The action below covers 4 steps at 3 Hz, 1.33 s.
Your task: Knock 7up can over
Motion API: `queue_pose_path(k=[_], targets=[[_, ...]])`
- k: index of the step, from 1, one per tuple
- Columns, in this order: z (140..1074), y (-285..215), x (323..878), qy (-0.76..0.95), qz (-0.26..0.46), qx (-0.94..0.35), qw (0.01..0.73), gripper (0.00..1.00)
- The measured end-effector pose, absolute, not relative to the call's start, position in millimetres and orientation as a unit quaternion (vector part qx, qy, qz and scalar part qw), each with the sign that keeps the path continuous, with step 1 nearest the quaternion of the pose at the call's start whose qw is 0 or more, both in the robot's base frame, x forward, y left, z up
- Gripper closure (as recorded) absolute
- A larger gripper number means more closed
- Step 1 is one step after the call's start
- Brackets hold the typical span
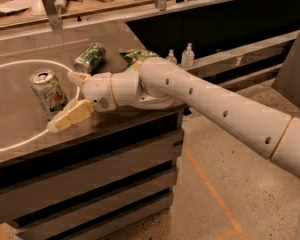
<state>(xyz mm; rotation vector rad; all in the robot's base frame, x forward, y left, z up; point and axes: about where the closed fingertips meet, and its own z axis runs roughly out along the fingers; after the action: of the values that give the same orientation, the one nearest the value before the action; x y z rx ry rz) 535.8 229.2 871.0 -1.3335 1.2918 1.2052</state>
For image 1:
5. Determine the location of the white 7up soda can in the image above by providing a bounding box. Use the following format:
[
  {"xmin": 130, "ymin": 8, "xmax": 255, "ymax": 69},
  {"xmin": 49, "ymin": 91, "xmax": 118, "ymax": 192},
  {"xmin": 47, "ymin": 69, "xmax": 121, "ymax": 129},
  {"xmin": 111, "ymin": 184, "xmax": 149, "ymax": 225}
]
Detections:
[{"xmin": 29, "ymin": 69, "xmax": 68, "ymax": 120}]

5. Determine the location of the metal bracket post left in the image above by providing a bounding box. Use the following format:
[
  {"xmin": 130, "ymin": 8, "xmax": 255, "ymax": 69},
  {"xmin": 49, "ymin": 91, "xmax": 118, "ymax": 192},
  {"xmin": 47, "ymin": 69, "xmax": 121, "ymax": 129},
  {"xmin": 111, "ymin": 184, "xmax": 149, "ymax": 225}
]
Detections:
[{"xmin": 41, "ymin": 0, "xmax": 62, "ymax": 31}]

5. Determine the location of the clear pump bottle right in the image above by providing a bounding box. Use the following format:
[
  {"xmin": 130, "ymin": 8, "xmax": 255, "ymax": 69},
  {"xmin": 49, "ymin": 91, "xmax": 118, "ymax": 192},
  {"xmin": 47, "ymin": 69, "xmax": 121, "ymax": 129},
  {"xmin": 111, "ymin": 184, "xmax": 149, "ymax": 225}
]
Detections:
[{"xmin": 181, "ymin": 43, "xmax": 195, "ymax": 67}]

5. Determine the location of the green soda can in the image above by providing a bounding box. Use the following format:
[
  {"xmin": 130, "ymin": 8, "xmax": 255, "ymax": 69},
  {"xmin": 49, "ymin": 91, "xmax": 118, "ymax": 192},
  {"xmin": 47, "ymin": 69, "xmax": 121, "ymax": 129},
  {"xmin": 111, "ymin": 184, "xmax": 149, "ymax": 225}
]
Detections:
[{"xmin": 74, "ymin": 42, "xmax": 106, "ymax": 74}]

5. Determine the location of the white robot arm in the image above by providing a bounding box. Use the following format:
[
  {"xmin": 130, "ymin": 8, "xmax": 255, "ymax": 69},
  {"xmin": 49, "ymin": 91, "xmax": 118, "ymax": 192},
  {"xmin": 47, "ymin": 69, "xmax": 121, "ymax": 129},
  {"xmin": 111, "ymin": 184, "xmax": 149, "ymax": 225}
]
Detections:
[{"xmin": 47, "ymin": 57, "xmax": 300, "ymax": 240}]

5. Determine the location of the clear pump bottle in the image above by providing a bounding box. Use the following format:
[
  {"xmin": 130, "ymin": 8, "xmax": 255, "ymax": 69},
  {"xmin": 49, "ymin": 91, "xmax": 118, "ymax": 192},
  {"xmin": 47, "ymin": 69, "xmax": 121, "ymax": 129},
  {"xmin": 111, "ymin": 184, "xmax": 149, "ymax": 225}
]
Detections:
[
  {"xmin": 166, "ymin": 49, "xmax": 177, "ymax": 64},
  {"xmin": 181, "ymin": 43, "xmax": 195, "ymax": 67}
]

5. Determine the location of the clear pump bottle left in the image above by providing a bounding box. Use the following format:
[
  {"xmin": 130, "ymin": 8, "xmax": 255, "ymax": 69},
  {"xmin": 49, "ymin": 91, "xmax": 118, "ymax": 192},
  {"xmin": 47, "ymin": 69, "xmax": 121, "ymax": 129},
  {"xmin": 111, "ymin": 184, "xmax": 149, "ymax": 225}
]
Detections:
[{"xmin": 166, "ymin": 49, "xmax": 177, "ymax": 64}]

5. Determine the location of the green chip bag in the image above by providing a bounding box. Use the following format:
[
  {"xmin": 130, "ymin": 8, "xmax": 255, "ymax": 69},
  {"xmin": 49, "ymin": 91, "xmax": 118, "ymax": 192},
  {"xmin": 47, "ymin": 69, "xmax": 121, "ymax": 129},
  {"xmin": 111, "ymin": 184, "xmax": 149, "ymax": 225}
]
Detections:
[{"xmin": 119, "ymin": 49, "xmax": 158, "ymax": 72}]

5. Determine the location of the grey slatted table base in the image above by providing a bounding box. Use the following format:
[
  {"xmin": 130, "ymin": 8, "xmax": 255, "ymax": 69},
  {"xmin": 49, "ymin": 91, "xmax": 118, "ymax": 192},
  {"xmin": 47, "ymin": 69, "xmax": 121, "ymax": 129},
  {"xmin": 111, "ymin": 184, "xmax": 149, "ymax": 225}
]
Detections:
[{"xmin": 0, "ymin": 110, "xmax": 184, "ymax": 240}]

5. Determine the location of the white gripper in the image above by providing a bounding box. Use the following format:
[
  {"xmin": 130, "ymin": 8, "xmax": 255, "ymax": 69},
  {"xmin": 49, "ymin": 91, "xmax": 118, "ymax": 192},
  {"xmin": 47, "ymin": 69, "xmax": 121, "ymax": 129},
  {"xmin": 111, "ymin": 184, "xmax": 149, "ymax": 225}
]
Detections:
[{"xmin": 47, "ymin": 72, "xmax": 117, "ymax": 133}]

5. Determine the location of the white paper sheet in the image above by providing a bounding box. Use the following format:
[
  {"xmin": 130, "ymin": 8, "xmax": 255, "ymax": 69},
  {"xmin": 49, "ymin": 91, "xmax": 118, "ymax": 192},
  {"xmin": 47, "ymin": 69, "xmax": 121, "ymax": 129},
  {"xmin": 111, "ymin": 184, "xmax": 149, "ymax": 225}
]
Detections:
[{"xmin": 0, "ymin": 0, "xmax": 38, "ymax": 14}]

